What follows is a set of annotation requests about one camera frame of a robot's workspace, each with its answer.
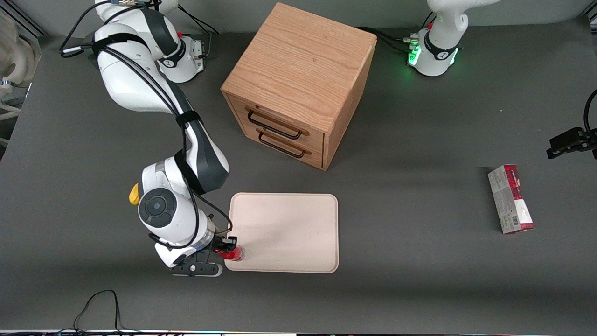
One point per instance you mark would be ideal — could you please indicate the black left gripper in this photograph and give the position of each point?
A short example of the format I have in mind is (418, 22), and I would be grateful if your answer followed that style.
(570, 141)

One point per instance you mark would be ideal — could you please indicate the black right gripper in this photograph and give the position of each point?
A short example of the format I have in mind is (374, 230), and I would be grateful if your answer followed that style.
(219, 243)

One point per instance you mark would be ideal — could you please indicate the red coke bottle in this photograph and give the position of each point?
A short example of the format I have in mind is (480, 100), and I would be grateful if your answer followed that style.
(233, 254)

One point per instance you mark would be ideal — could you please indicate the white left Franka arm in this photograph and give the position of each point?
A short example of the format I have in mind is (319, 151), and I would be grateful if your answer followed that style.
(440, 42)

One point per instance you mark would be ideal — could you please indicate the beige plastic tray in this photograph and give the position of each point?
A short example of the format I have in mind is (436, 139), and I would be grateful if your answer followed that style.
(289, 232)

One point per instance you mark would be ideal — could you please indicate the red and grey carton box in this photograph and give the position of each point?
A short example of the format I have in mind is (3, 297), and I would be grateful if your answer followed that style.
(510, 199)

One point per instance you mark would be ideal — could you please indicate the yellow toy lemon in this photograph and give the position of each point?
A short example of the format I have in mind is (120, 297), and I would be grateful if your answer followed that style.
(134, 195)

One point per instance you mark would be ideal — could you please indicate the wooden two-drawer cabinet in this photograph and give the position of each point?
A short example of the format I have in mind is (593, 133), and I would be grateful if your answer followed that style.
(303, 70)

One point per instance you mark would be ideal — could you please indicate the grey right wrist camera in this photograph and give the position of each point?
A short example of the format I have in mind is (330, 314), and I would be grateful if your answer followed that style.
(196, 269)

